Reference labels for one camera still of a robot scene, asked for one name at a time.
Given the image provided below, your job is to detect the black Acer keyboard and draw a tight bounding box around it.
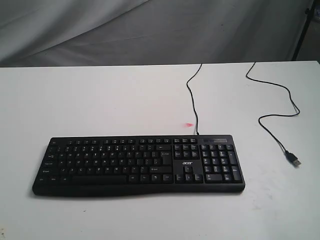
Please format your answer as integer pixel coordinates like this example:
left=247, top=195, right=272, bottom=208
left=32, top=135, right=245, bottom=197

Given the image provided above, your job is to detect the grey backdrop cloth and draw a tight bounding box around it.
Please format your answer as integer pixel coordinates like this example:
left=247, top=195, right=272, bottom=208
left=0, top=0, right=312, bottom=67

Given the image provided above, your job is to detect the black tripod stand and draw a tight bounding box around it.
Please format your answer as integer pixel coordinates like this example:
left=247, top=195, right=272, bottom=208
left=291, top=0, right=317, bottom=61

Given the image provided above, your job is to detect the black usb cable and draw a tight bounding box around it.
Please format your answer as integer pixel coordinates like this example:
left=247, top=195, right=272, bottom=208
left=186, top=61, right=302, bottom=168

